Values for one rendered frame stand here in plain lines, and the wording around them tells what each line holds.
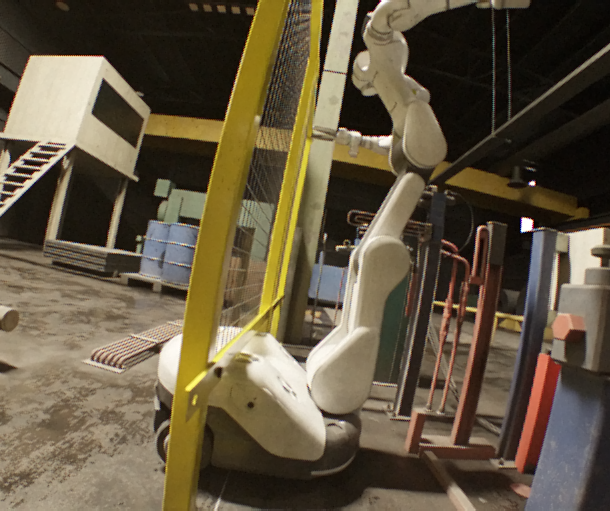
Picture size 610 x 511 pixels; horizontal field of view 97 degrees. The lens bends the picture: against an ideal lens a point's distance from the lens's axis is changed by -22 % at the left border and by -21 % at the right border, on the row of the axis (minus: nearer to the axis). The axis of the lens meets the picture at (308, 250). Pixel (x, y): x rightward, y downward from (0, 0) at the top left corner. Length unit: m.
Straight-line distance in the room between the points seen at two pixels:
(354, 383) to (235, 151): 0.76
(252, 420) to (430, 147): 0.98
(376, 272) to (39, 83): 10.25
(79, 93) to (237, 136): 9.17
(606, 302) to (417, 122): 0.84
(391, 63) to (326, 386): 1.12
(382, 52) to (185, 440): 1.28
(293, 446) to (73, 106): 9.23
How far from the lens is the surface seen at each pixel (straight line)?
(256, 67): 0.64
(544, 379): 1.45
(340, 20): 4.15
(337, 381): 1.05
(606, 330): 0.59
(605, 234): 1.49
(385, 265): 1.04
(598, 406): 0.62
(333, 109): 3.48
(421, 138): 1.18
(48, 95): 10.29
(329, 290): 7.49
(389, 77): 1.31
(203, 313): 0.55
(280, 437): 0.94
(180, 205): 11.96
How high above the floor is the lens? 0.62
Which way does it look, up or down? 4 degrees up
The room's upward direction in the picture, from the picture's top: 10 degrees clockwise
